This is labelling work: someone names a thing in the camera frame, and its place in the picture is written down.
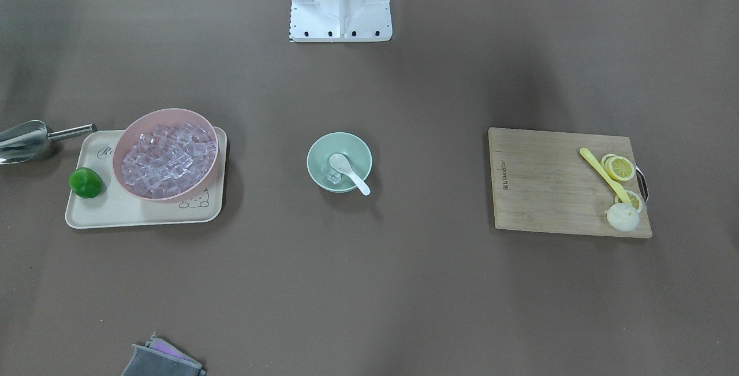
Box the wooden cutting board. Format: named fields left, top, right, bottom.
left=488, top=128, right=652, bottom=239

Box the green lime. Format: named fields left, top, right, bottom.
left=67, top=166, right=105, bottom=199

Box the lemon slice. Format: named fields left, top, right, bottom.
left=607, top=190, right=644, bottom=216
left=600, top=153, right=636, bottom=182

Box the clear ice cube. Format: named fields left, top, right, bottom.
left=327, top=170, right=343, bottom=185

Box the mint green bowl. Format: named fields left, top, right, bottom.
left=306, top=132, right=373, bottom=193

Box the metal ice scoop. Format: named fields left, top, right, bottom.
left=1, top=119, right=98, bottom=165

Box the beige serving tray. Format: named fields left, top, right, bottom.
left=64, top=128, right=229, bottom=229

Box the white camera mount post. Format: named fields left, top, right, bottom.
left=289, top=0, right=393, bottom=43

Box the yellow plastic knife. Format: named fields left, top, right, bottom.
left=578, top=147, right=631, bottom=203

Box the grey folded cloth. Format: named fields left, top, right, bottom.
left=121, top=334, right=207, bottom=375

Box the pink bowl with ice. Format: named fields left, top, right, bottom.
left=111, top=108, right=225, bottom=203

